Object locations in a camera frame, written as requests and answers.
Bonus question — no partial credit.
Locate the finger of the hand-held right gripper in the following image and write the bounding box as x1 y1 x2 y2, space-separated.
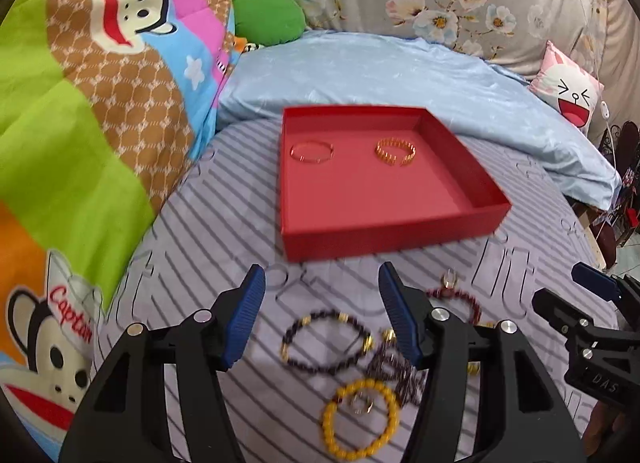
531 287 608 359
571 263 640 329

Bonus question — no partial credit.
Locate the red cardboard box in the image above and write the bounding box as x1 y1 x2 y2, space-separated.
279 104 513 264

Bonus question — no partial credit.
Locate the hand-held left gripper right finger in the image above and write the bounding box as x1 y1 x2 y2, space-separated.
377 261 587 463

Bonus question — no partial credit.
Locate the cartoon monkey blanket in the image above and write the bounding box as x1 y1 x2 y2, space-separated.
0 0 241 461

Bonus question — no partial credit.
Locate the green plush pillow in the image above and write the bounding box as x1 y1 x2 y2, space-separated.
232 0 307 49

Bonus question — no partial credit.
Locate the striped grey bed sheet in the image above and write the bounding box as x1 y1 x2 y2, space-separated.
90 118 626 463

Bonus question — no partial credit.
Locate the thin rose gold bangle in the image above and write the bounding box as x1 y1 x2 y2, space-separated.
290 142 334 164

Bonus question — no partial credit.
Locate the dark red beaded bracelet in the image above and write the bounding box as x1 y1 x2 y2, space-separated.
425 285 483 326

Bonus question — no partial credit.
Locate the yellow beaded bracelet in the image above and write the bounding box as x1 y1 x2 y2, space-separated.
321 378 401 461

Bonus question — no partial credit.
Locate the spiky dark red bracelet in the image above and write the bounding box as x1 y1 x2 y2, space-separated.
367 328 428 406

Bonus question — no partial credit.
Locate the white cable with switch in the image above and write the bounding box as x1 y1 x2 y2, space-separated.
562 0 618 164

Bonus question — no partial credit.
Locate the gold chain link bangle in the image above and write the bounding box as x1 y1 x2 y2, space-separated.
375 138 417 167

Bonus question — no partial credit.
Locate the dark purple beaded bracelet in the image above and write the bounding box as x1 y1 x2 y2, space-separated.
280 309 375 376

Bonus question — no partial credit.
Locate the pink rabbit cushion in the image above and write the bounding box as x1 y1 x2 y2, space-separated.
528 40 606 134

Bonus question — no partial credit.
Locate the dark metal chair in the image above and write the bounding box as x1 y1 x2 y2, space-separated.
605 120 640 249

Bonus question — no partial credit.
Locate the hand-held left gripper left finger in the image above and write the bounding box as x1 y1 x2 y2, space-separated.
59 264 267 463

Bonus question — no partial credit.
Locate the orange striped plush toy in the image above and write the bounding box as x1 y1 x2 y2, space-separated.
217 33 266 79

